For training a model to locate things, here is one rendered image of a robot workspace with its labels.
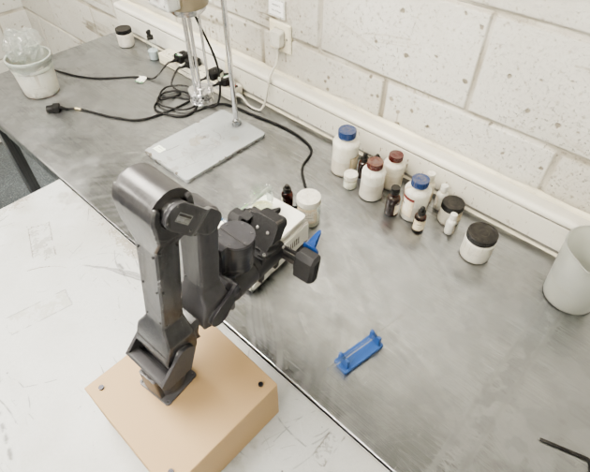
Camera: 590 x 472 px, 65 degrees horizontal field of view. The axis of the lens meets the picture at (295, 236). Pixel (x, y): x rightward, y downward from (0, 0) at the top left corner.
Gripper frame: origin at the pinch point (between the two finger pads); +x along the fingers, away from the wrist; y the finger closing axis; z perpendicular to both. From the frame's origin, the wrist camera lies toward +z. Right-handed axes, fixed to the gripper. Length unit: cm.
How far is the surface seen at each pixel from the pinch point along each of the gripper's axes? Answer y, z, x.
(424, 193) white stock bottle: -12.7, -7.4, 38.0
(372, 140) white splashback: 9, -10, 53
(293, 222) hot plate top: 6.7, -11.3, 12.9
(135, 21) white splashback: 120, -14, 68
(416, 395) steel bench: -32.7, -19.2, -2.4
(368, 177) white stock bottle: 1.3, -9.5, 36.9
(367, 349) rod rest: -21.0, -18.7, 0.0
